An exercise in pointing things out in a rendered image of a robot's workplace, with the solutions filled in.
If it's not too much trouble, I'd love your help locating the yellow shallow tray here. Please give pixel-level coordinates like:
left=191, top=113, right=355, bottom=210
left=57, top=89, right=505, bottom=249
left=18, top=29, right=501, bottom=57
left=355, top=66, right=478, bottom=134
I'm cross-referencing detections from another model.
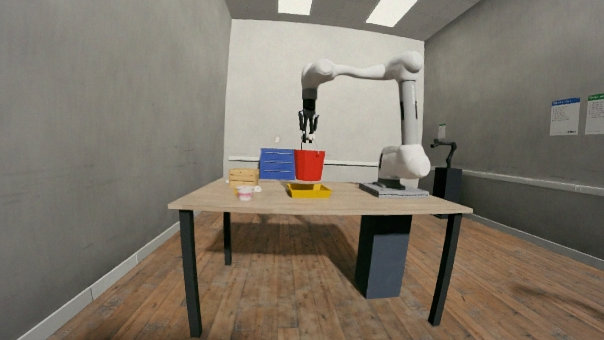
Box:
left=286, top=183, right=332, bottom=198

